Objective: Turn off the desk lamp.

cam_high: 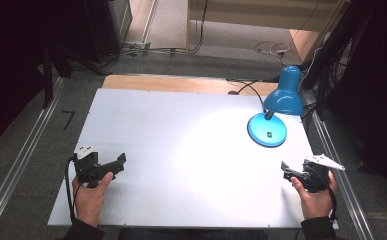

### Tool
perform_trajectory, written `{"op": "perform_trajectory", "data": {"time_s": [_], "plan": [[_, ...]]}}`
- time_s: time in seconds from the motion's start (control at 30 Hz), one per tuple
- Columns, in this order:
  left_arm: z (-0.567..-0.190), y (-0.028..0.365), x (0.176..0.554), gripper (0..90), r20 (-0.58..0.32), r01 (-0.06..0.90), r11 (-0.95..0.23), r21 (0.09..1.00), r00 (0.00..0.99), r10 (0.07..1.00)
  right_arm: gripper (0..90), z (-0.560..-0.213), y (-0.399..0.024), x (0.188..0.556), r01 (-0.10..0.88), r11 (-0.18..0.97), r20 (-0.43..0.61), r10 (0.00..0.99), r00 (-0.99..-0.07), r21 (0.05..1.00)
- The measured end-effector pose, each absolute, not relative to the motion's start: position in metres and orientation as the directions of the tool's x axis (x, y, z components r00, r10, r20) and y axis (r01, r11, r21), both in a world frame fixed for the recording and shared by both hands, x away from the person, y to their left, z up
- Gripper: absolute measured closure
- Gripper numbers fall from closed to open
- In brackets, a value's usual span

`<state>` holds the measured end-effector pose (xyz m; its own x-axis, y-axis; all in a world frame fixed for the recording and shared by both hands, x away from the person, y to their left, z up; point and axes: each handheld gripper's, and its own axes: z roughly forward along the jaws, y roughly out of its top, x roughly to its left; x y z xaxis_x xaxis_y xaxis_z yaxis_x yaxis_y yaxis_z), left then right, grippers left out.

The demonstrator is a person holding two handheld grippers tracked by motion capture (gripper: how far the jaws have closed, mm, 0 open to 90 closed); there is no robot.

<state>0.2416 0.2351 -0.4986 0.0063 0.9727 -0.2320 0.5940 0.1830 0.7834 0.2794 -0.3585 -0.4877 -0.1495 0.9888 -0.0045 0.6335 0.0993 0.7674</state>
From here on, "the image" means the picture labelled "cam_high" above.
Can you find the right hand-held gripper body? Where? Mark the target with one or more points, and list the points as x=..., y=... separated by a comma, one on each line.
x=317, y=173

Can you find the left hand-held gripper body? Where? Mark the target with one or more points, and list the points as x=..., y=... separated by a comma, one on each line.
x=85, y=165

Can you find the person's right hand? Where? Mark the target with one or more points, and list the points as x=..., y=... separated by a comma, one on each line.
x=314, y=203

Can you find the person's left hand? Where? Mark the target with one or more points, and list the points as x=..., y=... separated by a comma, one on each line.
x=90, y=200

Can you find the blue desk lamp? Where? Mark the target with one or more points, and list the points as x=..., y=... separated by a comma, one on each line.
x=267, y=130

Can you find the wooden board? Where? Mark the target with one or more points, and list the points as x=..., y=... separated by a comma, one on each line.
x=167, y=84

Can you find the black metal stand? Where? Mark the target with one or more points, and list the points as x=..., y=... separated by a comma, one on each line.
x=49, y=76

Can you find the grey power strip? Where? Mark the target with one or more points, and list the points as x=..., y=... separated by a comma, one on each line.
x=137, y=46

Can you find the black cabinet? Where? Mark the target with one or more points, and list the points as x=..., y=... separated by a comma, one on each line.
x=102, y=26

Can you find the aluminium rail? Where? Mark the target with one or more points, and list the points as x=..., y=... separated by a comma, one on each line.
x=17, y=160
x=339, y=173

